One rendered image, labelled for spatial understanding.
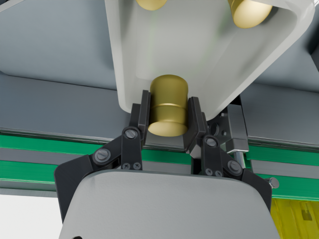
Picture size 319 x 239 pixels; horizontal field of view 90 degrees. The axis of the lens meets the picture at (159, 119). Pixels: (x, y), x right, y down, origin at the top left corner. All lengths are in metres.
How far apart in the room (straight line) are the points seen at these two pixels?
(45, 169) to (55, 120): 0.09
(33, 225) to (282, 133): 0.59
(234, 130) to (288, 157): 0.12
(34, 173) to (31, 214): 0.19
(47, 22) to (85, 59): 0.08
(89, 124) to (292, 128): 0.39
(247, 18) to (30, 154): 0.41
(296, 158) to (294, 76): 0.16
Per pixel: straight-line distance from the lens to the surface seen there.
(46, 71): 0.43
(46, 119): 0.40
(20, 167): 0.40
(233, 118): 0.31
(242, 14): 0.20
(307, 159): 0.40
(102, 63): 0.35
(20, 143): 0.42
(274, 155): 0.35
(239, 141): 0.29
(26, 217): 0.57
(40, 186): 0.59
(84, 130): 0.36
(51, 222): 0.55
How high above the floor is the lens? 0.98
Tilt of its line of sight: 26 degrees down
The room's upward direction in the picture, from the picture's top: 176 degrees counter-clockwise
